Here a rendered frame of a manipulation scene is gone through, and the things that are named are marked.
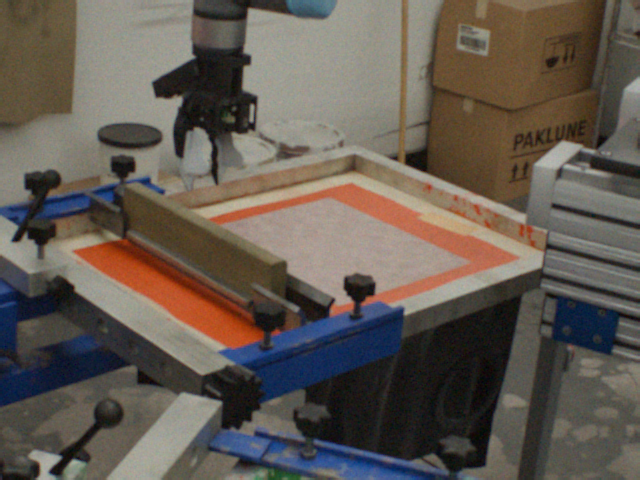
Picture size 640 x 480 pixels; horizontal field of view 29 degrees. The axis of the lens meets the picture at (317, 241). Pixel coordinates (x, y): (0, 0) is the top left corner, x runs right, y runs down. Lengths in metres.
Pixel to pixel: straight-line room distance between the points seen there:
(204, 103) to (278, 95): 2.95
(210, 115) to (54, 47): 2.28
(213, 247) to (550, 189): 0.48
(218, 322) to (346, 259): 0.32
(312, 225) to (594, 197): 0.59
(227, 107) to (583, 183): 0.50
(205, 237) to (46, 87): 2.24
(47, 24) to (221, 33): 2.29
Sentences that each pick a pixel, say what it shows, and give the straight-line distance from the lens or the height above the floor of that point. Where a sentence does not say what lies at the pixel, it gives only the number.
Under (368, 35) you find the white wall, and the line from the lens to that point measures 4.93.
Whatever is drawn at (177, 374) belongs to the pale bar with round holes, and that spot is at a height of 1.02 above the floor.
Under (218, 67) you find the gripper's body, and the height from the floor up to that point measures 1.30.
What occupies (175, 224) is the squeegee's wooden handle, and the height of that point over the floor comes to 1.04.
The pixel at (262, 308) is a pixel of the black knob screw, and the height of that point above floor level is 1.06.
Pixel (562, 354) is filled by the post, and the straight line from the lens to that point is 2.46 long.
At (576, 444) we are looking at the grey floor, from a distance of 3.51.
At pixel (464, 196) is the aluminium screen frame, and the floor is 0.99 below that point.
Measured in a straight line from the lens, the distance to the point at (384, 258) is 2.03.
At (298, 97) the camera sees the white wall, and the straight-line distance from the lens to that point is 4.75.
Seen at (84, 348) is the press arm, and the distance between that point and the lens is 1.78.
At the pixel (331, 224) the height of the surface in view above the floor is 0.95.
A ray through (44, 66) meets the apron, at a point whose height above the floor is 0.70.
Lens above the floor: 1.75
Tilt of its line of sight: 22 degrees down
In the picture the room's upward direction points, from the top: 5 degrees clockwise
